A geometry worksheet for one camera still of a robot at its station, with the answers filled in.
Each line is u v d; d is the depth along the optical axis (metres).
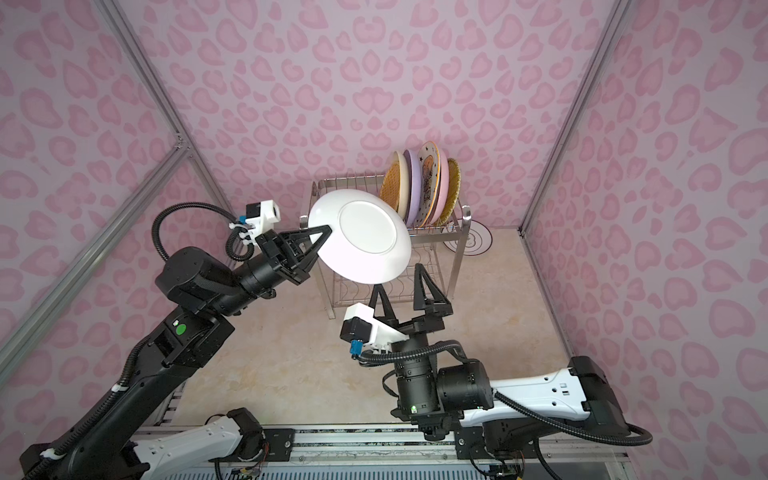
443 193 0.66
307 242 0.48
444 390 0.39
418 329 0.41
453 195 0.69
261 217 0.48
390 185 0.80
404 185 0.66
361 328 0.39
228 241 0.46
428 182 0.73
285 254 0.44
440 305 0.43
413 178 0.66
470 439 0.74
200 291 0.38
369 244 0.49
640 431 0.41
